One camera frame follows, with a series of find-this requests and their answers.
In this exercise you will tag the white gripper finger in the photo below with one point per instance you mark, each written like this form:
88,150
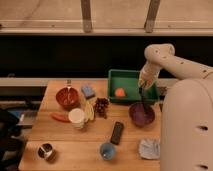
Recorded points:
141,83
150,86

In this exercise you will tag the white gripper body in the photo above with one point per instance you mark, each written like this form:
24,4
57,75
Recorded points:
149,73

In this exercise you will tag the black brush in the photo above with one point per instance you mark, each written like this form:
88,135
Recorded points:
143,100

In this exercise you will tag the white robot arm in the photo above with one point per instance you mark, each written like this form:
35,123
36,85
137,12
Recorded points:
186,140

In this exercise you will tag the green plastic tray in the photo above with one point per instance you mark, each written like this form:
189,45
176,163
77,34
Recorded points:
126,79

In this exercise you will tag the orange sponge piece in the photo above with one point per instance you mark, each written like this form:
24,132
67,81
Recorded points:
119,92

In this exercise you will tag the purple bowl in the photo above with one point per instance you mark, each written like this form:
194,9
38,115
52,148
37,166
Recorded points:
139,117

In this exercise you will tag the black remote control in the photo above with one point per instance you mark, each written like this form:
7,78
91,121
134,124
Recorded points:
117,133

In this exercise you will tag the blue sponge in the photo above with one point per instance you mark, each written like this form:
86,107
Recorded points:
87,92

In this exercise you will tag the yellow banana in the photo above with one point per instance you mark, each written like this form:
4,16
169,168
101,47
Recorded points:
89,110

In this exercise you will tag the crumpled grey cloth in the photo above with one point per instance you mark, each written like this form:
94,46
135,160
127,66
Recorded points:
149,149

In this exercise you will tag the metal fork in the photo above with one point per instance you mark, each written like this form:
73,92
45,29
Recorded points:
68,90

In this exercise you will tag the white paper cup stack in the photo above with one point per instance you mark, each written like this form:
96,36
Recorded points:
77,118

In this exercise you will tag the blue cup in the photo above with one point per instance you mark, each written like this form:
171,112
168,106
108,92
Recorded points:
107,151

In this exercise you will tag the red bowl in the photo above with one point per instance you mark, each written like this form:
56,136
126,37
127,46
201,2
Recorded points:
61,98

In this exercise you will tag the orange carrot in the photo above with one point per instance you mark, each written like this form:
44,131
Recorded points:
60,117

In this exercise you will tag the metal tin can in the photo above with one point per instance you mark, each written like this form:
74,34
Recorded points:
46,151

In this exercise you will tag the black chair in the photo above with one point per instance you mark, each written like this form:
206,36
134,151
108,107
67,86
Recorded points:
9,130

